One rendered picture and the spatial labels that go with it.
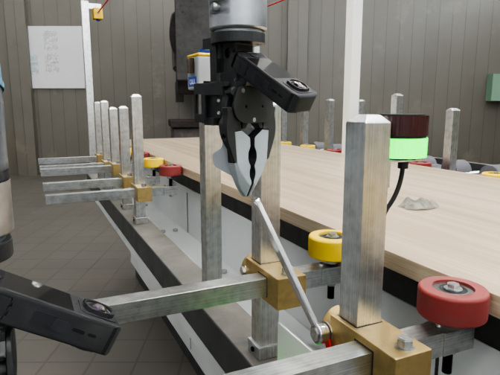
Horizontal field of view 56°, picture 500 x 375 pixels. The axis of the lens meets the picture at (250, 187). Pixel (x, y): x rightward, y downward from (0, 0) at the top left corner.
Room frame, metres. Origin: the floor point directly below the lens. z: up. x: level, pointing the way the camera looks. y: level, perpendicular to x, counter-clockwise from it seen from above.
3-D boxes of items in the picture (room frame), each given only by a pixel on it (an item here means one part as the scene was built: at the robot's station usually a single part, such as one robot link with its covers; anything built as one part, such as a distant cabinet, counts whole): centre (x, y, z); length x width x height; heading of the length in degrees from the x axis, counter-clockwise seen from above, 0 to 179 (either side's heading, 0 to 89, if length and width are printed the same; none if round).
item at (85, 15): (2.87, 0.91, 1.20); 0.11 x 0.09 x 1.00; 115
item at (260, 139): (0.65, 0.01, 1.05); 0.06 x 0.03 x 0.09; 45
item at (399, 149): (0.55, -0.17, 1.07); 0.06 x 0.06 x 0.02
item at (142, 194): (1.64, 0.39, 0.82); 0.13 x 0.06 x 0.05; 25
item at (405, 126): (0.55, -0.17, 1.10); 0.06 x 0.06 x 0.02
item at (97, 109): (2.57, 0.82, 0.89); 0.03 x 0.03 x 0.48; 25
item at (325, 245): (0.76, -0.14, 0.85); 0.08 x 0.08 x 0.11
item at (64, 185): (1.81, 0.57, 0.82); 0.43 x 0.03 x 0.04; 115
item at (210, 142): (0.99, 0.08, 0.93); 0.05 x 0.04 x 0.45; 25
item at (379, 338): (0.51, -0.14, 0.85); 0.13 x 0.06 x 0.05; 25
